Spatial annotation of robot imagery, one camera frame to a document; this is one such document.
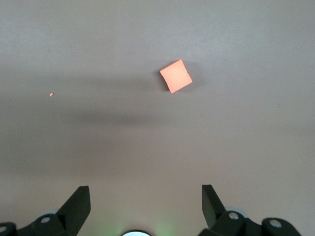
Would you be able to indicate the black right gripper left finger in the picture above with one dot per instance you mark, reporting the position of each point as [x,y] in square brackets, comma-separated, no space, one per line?
[71,216]

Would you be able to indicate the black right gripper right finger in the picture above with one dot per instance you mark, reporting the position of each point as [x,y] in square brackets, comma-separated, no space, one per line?
[216,216]

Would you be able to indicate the orange foam block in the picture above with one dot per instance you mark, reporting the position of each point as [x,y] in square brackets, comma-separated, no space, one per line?
[176,76]

